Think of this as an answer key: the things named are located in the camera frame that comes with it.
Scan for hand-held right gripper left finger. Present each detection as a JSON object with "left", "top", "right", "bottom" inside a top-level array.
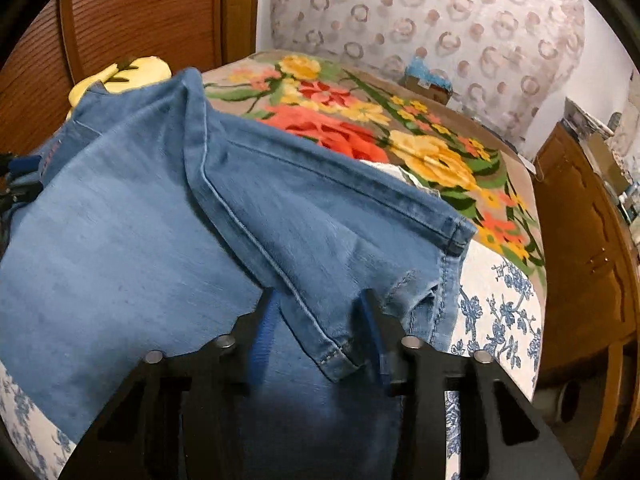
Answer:
[{"left": 57, "top": 287, "right": 277, "bottom": 480}]

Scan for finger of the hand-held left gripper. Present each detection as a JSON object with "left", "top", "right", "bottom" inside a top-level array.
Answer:
[
  {"left": 0, "top": 180, "right": 41, "bottom": 211},
  {"left": 0, "top": 154, "right": 43, "bottom": 181}
]

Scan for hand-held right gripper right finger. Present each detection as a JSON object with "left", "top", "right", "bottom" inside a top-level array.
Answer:
[{"left": 357, "top": 292, "right": 581, "bottom": 480}]

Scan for blue denim pants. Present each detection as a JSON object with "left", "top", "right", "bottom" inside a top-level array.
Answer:
[{"left": 0, "top": 67, "right": 478, "bottom": 480}]

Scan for white blue floral bedsheet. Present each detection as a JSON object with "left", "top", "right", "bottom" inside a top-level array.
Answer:
[{"left": 0, "top": 160, "right": 547, "bottom": 480}]

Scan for yellow plush toy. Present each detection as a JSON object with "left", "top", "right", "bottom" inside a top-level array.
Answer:
[{"left": 67, "top": 56, "right": 171, "bottom": 108}]

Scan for wooden louvered wardrobe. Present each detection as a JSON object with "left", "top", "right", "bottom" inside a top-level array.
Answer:
[{"left": 0, "top": 0, "right": 262, "bottom": 157}]

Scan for flowered beige blanket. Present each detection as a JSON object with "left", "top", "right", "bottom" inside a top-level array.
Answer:
[{"left": 200, "top": 52, "right": 548, "bottom": 291}]

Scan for wooden cabinet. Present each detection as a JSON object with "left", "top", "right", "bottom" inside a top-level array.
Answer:
[{"left": 532, "top": 122, "right": 640, "bottom": 480}]

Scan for brown cardboard box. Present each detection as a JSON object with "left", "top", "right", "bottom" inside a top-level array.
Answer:
[{"left": 404, "top": 76, "right": 453, "bottom": 106}]

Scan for pile of boxes and papers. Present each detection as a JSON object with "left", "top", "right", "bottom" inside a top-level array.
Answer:
[{"left": 564, "top": 75, "right": 640, "bottom": 243}]

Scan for ring patterned curtain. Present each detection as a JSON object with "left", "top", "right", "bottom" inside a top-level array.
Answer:
[{"left": 270, "top": 0, "right": 587, "bottom": 157}]

